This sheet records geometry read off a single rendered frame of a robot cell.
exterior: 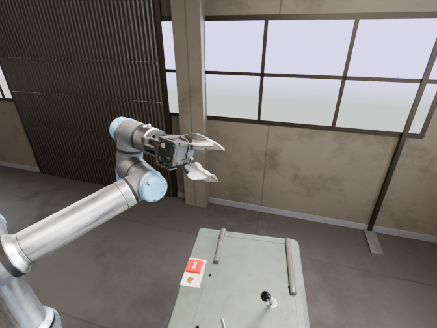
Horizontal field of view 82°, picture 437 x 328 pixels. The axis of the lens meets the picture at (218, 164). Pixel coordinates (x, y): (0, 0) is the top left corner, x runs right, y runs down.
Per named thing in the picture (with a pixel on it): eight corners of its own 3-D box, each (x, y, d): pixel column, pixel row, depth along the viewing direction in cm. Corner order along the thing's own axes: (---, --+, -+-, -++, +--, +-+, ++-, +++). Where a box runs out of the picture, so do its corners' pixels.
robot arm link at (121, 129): (128, 140, 81) (130, 114, 78) (152, 150, 75) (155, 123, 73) (106, 144, 74) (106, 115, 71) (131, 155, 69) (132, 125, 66)
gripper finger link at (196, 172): (201, 194, 58) (174, 170, 62) (214, 189, 63) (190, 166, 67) (206, 184, 57) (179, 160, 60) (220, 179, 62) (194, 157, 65)
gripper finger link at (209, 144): (212, 153, 55) (181, 153, 60) (226, 150, 60) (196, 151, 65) (212, 138, 54) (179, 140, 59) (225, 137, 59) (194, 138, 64)
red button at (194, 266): (190, 261, 108) (189, 258, 107) (203, 263, 107) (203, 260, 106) (185, 273, 102) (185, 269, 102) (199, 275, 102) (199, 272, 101)
